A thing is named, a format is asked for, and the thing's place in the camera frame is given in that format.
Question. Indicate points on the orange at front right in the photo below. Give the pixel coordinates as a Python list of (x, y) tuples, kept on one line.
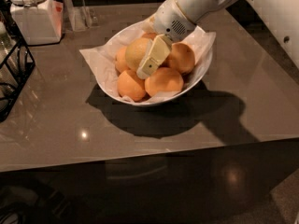
[(164, 79)]

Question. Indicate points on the white paper liner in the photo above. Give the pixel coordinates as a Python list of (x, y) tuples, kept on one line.
[(99, 62)]

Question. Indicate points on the white lidded canister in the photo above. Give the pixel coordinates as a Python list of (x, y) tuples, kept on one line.
[(40, 21)]

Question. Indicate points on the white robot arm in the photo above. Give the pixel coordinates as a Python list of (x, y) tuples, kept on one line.
[(281, 17)]

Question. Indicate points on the orange at front left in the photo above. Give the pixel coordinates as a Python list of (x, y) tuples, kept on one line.
[(130, 85)]

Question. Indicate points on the white ceramic bowl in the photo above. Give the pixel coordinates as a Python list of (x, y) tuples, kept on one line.
[(199, 72)]

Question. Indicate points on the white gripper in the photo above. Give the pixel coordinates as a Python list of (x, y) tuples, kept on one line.
[(170, 21)]

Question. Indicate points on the black wire rack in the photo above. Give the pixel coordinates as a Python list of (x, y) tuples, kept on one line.
[(16, 61)]

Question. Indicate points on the orange at back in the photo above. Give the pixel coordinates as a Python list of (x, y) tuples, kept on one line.
[(149, 35)]

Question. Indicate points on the large yellowish orange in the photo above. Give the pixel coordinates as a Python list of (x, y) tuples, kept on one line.
[(135, 52)]

